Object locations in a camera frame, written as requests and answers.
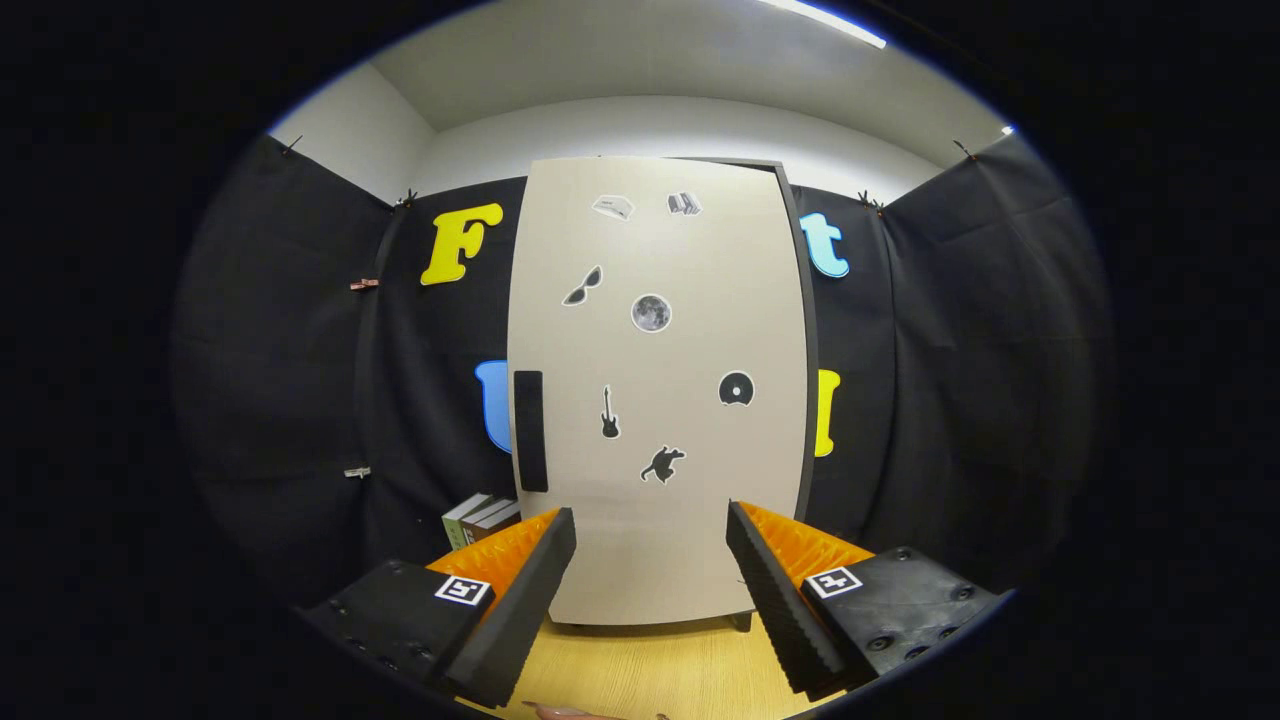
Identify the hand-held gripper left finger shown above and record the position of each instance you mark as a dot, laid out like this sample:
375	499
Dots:
530	605

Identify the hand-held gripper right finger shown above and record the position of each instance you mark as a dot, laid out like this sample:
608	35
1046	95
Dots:
775	610

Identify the green book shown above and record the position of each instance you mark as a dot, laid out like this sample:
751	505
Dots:
458	528

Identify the black backdrop cloth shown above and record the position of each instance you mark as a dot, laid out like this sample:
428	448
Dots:
950	350

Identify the long ceiling light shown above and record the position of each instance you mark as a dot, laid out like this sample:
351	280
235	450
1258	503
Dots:
825	20

